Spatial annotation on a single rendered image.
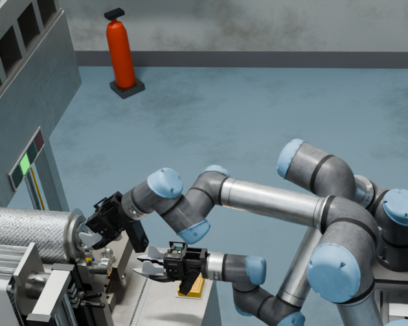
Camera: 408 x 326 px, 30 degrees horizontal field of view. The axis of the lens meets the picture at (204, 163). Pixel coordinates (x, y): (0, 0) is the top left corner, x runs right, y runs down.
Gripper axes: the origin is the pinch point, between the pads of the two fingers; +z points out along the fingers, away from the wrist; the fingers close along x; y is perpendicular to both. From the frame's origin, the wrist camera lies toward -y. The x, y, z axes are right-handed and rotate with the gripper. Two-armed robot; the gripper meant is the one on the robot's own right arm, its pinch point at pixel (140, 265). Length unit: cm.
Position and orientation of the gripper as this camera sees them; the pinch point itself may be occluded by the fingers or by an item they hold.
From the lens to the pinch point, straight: 213.3
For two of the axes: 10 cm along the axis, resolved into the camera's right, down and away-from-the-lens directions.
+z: -9.7, -0.5, 2.3
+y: -1.0, -7.8, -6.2
